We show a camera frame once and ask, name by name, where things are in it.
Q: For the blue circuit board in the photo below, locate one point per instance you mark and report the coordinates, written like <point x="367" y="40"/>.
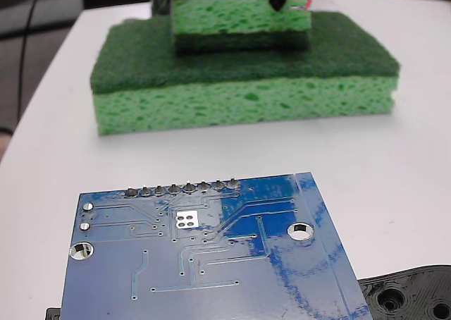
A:
<point x="211" y="263"/>

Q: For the small green sponge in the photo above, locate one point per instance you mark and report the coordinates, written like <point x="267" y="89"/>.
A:
<point x="229" y="17"/>

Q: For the large green sponge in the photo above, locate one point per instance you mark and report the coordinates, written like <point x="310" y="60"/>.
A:
<point x="246" y="77"/>

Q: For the black printed bracket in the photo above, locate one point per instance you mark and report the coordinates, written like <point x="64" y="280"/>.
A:
<point x="405" y="288"/>

